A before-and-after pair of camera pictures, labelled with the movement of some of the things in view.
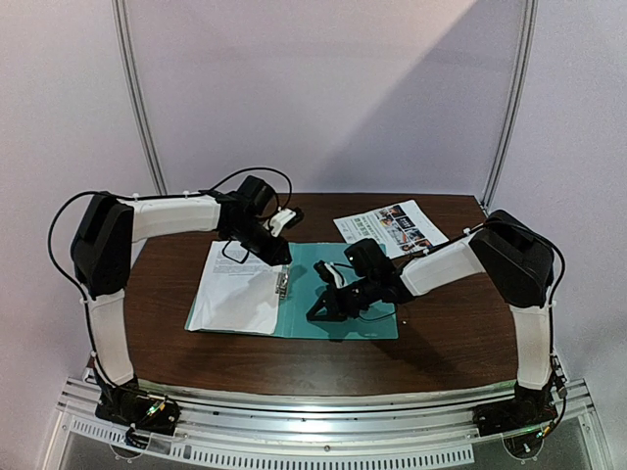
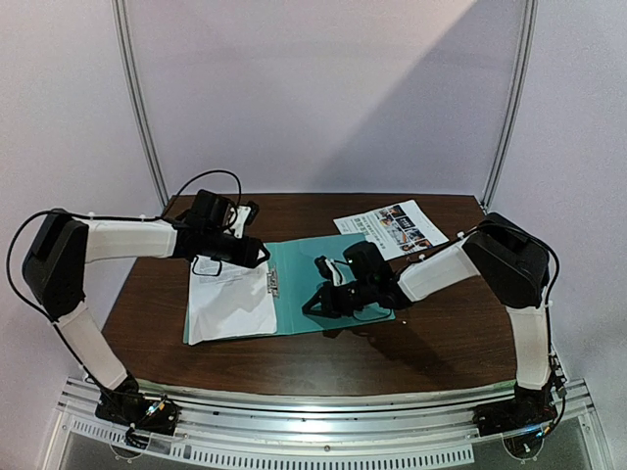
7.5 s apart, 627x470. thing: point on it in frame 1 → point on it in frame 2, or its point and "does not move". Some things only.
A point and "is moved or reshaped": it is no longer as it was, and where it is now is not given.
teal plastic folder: x=299 y=288 is moved or reshaped
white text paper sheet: x=235 y=297 is moved or reshaped
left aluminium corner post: x=123 y=32 does not move
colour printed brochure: x=402 y=228 does not move
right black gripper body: x=340 y=298 does not move
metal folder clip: x=282 y=283 → x=272 y=282
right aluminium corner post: x=529 y=26 does not move
